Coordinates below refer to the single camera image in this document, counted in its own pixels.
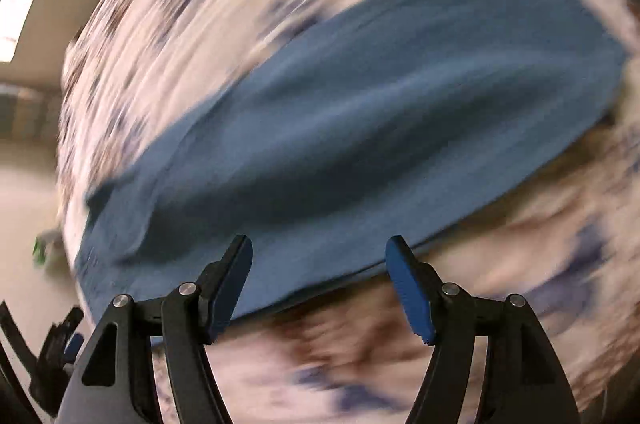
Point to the floral blanket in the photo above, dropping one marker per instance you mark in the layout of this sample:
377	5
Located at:
200	28

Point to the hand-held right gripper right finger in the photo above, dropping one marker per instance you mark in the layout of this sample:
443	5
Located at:
407	289

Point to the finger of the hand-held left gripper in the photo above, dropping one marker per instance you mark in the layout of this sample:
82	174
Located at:
57	354

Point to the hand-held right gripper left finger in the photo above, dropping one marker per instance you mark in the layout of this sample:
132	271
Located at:
227	291

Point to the blue denim pants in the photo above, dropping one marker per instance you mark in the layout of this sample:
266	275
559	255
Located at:
350	128

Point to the green and white bag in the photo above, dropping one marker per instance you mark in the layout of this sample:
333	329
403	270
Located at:
41	250

